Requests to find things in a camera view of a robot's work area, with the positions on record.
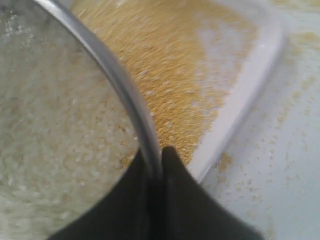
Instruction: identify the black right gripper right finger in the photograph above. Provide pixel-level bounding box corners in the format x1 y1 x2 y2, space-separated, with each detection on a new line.
153 146 263 240

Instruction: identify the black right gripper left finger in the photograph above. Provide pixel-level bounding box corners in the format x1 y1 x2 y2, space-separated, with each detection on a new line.
50 150 150 240

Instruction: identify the yellow and white grain mix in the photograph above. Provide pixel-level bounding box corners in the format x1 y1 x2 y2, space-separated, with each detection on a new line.
0 14 140 228

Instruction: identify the round steel mesh sieve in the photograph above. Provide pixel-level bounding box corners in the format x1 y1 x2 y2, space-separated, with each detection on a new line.
0 0 165 228

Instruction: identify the white square plastic tray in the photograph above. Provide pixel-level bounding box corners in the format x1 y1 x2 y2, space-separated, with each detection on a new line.
71 0 285 183

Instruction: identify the yellow sieved millet in tray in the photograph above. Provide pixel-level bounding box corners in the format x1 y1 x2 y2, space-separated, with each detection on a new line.
71 0 258 164

